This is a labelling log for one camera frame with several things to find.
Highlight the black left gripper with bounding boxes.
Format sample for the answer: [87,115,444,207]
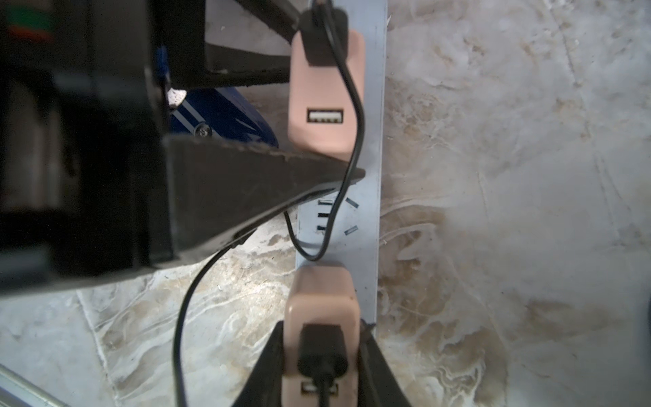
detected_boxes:
[1,1,173,295]

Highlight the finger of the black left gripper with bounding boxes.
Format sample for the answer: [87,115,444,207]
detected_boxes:
[147,134,348,267]
[167,1,290,89]

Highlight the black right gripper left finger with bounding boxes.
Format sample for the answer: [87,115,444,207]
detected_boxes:
[232,321,284,407]

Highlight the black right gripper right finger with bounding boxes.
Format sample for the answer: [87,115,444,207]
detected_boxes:
[358,320,410,407]

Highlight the black shaver cable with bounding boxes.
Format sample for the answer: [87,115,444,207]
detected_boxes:
[171,231,352,407]
[283,0,367,263]

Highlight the pink plug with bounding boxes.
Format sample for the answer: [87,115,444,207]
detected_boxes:
[281,265,361,406]
[288,33,357,161]

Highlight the white power strip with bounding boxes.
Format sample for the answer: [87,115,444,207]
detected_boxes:
[318,0,388,324]

